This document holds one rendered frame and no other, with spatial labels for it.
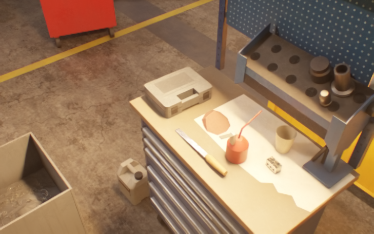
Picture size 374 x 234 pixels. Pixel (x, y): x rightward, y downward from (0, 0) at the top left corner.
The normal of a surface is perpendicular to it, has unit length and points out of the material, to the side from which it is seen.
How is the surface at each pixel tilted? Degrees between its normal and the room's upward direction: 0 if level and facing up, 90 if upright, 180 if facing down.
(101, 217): 0
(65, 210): 90
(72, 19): 90
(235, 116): 0
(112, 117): 0
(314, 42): 90
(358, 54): 90
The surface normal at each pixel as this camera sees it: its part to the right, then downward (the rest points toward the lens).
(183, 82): 0.00, -0.75
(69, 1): 0.36, 0.62
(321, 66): -0.37, -0.48
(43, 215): 0.64, 0.51
